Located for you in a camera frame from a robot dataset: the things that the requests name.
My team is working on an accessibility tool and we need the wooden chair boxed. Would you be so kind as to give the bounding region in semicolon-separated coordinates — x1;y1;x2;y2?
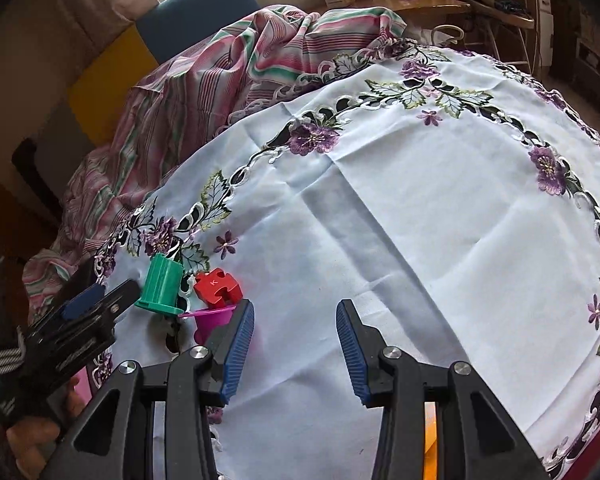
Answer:
465;0;541;78

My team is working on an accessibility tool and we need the magenta plastic cup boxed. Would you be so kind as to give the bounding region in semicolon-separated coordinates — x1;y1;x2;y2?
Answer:
177;305;241;346

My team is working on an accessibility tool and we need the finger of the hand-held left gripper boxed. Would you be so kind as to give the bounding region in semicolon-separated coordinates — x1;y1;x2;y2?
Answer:
60;280;142;341
47;257;107;323

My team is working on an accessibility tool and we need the grey yellow blue sofa back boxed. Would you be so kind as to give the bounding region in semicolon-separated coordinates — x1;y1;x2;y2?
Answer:
35;0;261;181

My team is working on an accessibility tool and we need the white appliance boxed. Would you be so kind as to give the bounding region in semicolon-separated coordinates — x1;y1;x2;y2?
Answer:
537;0;556;67

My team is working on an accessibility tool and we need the person's left hand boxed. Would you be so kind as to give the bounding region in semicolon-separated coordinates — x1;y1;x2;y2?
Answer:
2;377;88;480

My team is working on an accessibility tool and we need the green plastic cup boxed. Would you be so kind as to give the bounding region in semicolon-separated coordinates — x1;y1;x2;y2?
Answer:
134;252;186;317

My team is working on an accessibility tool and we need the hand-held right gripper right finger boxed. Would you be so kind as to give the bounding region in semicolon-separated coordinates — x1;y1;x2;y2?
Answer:
335;299;551;480

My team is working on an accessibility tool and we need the white embroidered floral tablecloth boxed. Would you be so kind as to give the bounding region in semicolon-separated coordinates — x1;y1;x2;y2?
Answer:
87;45;600;480

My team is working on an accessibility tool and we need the pink garment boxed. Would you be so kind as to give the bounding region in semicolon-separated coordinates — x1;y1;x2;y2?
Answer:
77;367;106;411

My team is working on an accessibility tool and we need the wooden desk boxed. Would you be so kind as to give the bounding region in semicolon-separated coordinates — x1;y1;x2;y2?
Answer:
310;0;471;17

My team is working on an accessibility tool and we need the white wire hanger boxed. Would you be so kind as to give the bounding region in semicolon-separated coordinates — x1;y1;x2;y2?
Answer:
430;25;467;47

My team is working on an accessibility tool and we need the pink green striped cloth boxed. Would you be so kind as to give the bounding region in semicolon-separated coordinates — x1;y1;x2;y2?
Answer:
22;4;406;311

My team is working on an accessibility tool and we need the red notched block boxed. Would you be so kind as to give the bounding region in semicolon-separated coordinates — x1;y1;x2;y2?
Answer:
194;269;243;307

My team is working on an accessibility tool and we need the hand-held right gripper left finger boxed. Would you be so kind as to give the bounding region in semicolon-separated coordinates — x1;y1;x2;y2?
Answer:
50;299;256;480

